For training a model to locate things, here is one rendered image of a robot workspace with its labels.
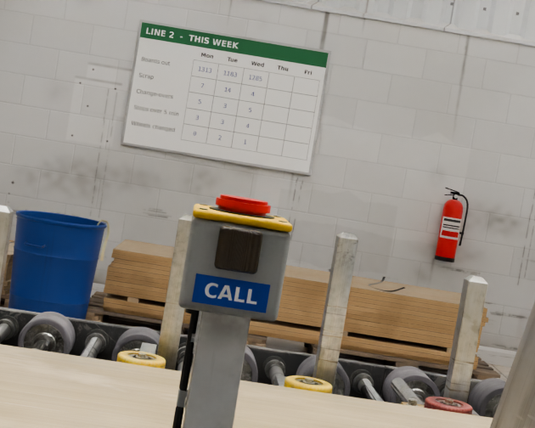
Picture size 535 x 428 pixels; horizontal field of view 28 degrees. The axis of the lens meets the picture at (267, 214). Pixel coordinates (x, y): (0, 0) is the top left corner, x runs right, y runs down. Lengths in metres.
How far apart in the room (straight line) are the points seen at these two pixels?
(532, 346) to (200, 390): 0.44
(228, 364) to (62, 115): 7.39
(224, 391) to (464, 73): 7.43
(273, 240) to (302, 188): 7.26
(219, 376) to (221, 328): 0.03
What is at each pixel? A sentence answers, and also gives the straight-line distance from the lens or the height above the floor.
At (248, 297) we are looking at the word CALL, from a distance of 0.74.
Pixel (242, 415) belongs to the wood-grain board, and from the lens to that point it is 1.52.
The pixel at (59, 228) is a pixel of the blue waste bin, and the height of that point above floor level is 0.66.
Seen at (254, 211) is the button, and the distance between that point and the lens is 0.75.
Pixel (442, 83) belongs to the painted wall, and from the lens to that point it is 8.11.
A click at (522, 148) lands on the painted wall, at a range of 8.22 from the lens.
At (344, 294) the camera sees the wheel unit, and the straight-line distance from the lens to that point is 1.87.
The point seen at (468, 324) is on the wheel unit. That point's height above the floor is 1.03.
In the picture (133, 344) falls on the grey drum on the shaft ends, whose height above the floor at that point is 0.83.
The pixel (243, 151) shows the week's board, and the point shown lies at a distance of 7.96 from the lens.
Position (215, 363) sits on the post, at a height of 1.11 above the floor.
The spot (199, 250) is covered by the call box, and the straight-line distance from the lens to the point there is 0.74.
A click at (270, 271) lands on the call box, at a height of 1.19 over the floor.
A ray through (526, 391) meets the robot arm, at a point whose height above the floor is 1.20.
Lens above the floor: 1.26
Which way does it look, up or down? 3 degrees down
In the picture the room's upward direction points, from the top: 9 degrees clockwise
